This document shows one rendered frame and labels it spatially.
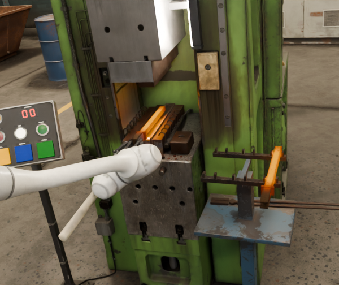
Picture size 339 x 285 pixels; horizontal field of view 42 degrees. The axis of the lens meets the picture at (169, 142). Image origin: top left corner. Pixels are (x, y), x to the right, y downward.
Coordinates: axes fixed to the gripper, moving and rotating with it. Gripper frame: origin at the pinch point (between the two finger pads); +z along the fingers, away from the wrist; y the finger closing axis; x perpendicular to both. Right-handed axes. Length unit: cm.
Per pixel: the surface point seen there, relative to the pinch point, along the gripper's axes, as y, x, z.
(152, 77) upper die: 7.4, 25.2, 9.9
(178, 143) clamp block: 15.3, -6.6, 9.6
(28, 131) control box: -52, 5, -4
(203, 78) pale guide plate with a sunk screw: 26.8, 20.0, 21.9
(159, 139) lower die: 6.2, -4.8, 9.7
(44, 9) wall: -466, -55, 685
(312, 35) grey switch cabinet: 78, -97, 529
